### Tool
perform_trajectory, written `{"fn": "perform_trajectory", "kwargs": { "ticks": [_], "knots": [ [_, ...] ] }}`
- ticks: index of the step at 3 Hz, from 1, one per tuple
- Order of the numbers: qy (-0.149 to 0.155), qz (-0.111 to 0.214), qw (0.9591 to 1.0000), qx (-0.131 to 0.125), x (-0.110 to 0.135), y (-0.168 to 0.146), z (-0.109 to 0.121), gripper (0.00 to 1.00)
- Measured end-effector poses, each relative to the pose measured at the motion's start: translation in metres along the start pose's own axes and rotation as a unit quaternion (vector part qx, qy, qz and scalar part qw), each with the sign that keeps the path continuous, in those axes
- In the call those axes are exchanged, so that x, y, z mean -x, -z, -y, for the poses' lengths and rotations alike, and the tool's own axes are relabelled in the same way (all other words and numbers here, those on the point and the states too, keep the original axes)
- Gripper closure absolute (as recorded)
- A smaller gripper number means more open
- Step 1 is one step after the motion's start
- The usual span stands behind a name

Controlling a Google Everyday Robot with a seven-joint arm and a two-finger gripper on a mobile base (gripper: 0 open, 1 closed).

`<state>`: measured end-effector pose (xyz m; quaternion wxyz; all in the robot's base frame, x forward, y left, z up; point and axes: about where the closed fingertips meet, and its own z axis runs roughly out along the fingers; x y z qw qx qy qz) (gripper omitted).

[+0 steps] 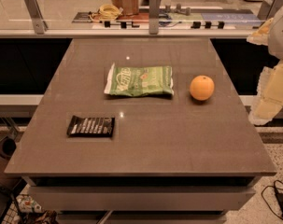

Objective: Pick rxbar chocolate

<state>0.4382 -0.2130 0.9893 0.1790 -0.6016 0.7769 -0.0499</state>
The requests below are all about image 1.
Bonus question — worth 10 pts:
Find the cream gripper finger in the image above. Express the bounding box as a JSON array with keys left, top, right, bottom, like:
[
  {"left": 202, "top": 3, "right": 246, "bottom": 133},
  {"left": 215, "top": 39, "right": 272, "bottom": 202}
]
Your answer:
[
  {"left": 248, "top": 61, "right": 283, "bottom": 125},
  {"left": 247, "top": 18, "right": 273, "bottom": 46}
]

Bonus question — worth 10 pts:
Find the black rxbar chocolate wrapper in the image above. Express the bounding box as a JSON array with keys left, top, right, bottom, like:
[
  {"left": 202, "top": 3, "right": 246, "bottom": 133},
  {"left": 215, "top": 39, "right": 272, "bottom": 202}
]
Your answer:
[{"left": 66, "top": 116, "right": 115, "bottom": 137}]

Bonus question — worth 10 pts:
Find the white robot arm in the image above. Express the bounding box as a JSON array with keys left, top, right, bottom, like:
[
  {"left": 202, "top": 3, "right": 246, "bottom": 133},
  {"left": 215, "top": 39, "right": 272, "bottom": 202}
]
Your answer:
[{"left": 247, "top": 6, "right": 283, "bottom": 125}]

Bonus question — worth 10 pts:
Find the orange fruit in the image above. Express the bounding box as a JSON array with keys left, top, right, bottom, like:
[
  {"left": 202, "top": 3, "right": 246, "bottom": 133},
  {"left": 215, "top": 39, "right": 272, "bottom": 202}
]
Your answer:
[{"left": 190, "top": 76, "right": 215, "bottom": 101}]

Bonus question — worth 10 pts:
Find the grey table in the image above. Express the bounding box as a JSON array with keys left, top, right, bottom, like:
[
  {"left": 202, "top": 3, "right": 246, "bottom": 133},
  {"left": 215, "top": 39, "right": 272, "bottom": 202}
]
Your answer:
[{"left": 6, "top": 38, "right": 276, "bottom": 224}]

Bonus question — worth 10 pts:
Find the green kettle chips bag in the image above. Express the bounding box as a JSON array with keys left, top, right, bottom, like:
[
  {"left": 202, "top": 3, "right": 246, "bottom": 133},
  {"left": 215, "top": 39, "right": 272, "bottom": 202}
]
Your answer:
[{"left": 104, "top": 64, "right": 174, "bottom": 97}]

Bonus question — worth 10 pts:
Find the black round bin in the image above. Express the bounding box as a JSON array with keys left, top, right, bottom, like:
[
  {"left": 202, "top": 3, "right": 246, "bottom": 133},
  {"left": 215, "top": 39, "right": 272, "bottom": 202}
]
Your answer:
[{"left": 0, "top": 137, "right": 16, "bottom": 160}]

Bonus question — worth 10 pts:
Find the right metal rail post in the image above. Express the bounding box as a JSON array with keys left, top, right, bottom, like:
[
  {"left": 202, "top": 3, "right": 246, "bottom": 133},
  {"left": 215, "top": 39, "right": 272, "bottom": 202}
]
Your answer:
[{"left": 257, "top": 0, "right": 283, "bottom": 21}]

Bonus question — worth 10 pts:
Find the metal rail post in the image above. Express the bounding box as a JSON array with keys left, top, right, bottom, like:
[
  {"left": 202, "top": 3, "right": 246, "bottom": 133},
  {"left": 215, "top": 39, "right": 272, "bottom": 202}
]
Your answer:
[
  {"left": 24, "top": 0, "right": 48, "bottom": 35},
  {"left": 257, "top": 0, "right": 283, "bottom": 21},
  {"left": 149, "top": 0, "right": 160, "bottom": 35}
]

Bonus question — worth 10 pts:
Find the black power adapter with cable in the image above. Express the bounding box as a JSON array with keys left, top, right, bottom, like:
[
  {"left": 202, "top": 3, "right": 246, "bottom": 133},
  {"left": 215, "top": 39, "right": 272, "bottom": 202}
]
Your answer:
[{"left": 261, "top": 180, "right": 283, "bottom": 221}]

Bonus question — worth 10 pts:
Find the middle metal rail post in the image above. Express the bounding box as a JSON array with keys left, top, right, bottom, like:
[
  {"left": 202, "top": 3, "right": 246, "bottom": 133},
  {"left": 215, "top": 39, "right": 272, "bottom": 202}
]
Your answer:
[{"left": 149, "top": 0, "right": 160, "bottom": 35}]

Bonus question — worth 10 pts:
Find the yellow coiled cable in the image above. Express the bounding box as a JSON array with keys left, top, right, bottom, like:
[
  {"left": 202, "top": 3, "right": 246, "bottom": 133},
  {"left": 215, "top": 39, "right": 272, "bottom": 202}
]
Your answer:
[{"left": 88, "top": 3, "right": 124, "bottom": 23}]

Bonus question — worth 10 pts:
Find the left metal rail post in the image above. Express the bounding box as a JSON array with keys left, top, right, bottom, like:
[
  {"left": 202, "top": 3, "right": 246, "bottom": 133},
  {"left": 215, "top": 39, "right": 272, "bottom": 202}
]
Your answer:
[{"left": 24, "top": 0, "right": 48, "bottom": 35}]

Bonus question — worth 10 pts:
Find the wire basket with items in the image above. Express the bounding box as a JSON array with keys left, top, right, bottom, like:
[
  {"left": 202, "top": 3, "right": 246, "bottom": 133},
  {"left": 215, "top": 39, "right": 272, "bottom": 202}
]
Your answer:
[{"left": 0, "top": 194, "right": 59, "bottom": 224}]

